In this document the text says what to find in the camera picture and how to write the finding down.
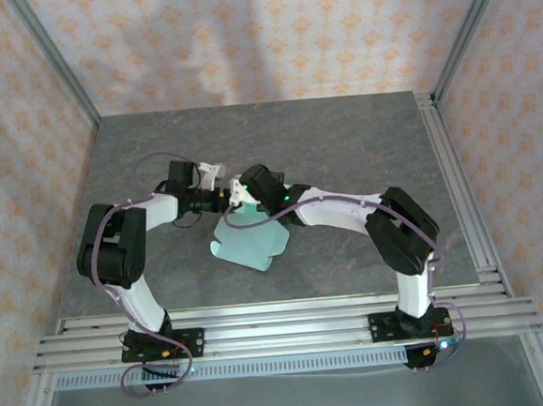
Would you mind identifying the light teal paper box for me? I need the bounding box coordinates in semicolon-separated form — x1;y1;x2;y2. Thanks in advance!
204;180;293;278

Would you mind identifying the black controller box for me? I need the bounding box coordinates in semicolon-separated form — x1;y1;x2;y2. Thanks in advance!
401;340;456;373

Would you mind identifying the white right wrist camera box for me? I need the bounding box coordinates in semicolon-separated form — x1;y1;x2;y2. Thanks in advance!
228;174;259;206

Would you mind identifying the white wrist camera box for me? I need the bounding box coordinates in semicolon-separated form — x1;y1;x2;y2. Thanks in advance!
196;160;228;192
228;174;259;206

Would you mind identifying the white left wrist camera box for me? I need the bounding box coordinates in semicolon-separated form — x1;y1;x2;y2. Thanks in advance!
196;160;228;192

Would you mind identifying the thin black cable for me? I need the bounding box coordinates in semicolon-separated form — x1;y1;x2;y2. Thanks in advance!
171;212;204;230

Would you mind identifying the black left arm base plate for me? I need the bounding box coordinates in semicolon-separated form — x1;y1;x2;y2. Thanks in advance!
119;325;207;366

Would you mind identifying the long aluminium cross rail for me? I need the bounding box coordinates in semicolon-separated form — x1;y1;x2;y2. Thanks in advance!
30;297;543;374

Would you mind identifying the aluminium frame post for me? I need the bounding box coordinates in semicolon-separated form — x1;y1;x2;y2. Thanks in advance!
423;0;523;105
5;0;103;136

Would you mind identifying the grey slotted cable duct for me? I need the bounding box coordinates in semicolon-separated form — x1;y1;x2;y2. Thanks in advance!
53;345;410;393

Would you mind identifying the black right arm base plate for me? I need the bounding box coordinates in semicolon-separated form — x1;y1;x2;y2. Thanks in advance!
368;306;452;345

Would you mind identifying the aluminium side rail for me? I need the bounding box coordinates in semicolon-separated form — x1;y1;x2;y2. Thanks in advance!
414;84;513;291

